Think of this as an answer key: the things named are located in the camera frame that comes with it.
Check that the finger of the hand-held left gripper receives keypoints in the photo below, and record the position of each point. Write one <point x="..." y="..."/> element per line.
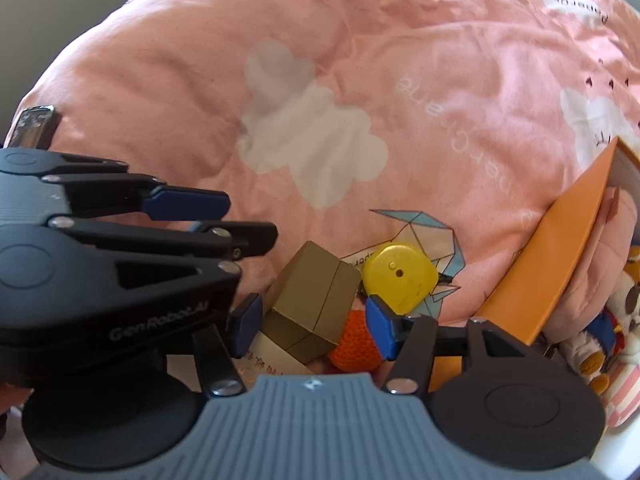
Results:
<point x="235" y="239"/>
<point x="190" y="204"/>

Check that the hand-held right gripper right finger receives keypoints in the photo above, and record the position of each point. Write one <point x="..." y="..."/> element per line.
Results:
<point x="380" y="330"/>

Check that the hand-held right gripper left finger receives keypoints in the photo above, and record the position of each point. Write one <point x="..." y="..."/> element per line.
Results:
<point x="245" y="325"/>

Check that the orange crochet ball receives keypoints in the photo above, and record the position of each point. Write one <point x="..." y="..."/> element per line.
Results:
<point x="357" y="346"/>

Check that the yellow round tape measure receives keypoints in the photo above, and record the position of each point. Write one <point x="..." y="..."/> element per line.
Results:
<point x="400" y="275"/>

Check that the brown cardboard box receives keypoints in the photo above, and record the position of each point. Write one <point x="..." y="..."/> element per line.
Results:
<point x="310" y="300"/>

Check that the orange cardboard box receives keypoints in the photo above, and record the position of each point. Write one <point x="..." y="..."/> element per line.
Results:
<point x="550" y="270"/>

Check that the pink fabric pouch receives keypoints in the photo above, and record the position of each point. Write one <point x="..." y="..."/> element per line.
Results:
<point x="600" y="260"/>

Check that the pink cloud printed blanket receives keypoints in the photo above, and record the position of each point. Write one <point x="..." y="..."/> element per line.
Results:
<point x="350" y="85"/>

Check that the colourful plush toy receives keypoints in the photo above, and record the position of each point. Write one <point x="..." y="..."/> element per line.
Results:
<point x="622" y="310"/>

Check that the pink striped cloth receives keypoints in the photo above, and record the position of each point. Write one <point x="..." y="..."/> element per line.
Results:
<point x="620" y="390"/>

